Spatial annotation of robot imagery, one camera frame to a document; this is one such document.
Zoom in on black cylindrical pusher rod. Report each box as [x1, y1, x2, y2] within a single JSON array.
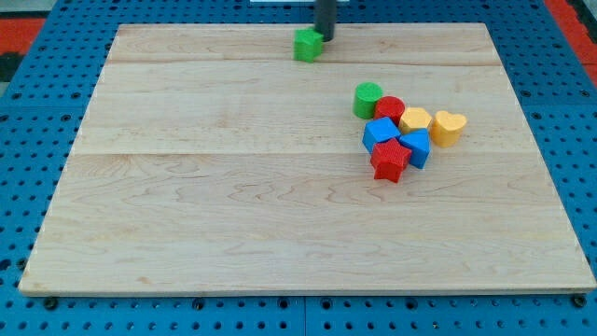
[[313, 0, 337, 42]]

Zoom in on green star block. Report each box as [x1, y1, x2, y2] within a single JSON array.
[[293, 27, 324, 63]]

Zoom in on red star block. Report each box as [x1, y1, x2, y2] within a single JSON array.
[[370, 138, 412, 183]]

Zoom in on wooden board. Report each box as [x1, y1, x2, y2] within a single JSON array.
[[19, 23, 596, 297]]

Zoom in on green cylinder block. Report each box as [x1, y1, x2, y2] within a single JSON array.
[[353, 82, 382, 119]]

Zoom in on red cylinder block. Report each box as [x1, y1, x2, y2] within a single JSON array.
[[373, 96, 406, 125]]

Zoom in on blue cube block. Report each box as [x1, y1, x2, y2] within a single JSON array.
[[362, 117, 401, 154]]

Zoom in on yellow pentagon block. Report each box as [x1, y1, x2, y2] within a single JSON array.
[[398, 107, 433, 134]]

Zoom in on blue wedge block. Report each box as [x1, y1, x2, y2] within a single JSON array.
[[398, 129, 431, 169]]

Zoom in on yellow heart block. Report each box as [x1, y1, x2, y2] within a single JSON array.
[[430, 110, 467, 147]]

